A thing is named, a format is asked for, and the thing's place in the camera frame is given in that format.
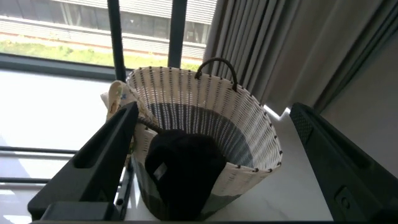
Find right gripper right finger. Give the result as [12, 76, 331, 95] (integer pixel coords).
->
[289, 102, 398, 222]

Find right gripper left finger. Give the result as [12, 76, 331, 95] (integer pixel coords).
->
[27, 101, 139, 222]

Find cream printed garment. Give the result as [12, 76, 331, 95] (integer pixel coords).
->
[101, 80, 160, 158]

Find black short-sleeved shirt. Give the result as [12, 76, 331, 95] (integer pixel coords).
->
[144, 129, 228, 222]

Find white laundry basket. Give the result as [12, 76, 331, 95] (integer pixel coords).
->
[126, 57, 283, 222]

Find window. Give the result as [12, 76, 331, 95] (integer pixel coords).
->
[0, 0, 218, 82]

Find beige curtain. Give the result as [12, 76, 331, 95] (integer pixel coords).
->
[202, 0, 398, 114]

